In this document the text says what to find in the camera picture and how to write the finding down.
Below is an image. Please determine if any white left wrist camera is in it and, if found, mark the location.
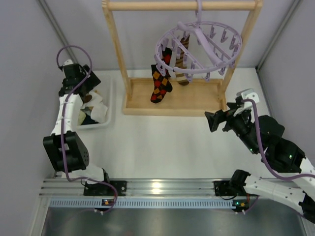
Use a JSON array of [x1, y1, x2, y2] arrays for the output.
[[63, 59, 73, 66]]

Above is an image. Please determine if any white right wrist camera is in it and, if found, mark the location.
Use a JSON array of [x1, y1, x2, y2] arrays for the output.
[[233, 88, 260, 117]]

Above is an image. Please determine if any aluminium mounting rail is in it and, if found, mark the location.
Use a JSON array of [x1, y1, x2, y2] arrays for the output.
[[39, 178, 301, 197]]

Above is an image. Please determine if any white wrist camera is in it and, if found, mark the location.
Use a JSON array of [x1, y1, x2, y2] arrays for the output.
[[63, 59, 73, 66], [233, 88, 260, 117]]

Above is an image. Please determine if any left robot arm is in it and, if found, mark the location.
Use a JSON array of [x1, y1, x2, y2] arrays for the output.
[[43, 59, 110, 185]]

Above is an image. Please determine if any red black argyle sock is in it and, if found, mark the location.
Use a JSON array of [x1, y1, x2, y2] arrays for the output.
[[150, 64, 173, 104]]

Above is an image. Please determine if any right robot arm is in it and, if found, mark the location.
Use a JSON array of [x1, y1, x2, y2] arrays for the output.
[[204, 103, 315, 223]]

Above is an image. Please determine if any pale green sock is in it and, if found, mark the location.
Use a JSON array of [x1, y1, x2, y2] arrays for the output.
[[77, 111, 86, 126]]

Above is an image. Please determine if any white slotted cable duct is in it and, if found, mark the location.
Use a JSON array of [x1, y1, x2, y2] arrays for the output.
[[49, 198, 245, 209]]

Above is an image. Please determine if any brown striped sock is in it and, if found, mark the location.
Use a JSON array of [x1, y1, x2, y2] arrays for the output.
[[175, 36, 189, 86], [82, 94, 93, 104]]

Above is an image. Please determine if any purple round clip hanger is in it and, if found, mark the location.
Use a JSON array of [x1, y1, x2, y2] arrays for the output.
[[154, 0, 243, 83]]

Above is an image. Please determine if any white plastic basket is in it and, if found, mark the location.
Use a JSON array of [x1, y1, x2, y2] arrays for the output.
[[78, 73, 114, 130]]

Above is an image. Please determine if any dark navy sock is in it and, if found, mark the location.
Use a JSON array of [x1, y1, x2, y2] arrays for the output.
[[81, 115, 98, 125]]

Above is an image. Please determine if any wooden hanger rack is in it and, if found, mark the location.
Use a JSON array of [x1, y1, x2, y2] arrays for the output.
[[102, 0, 263, 117]]

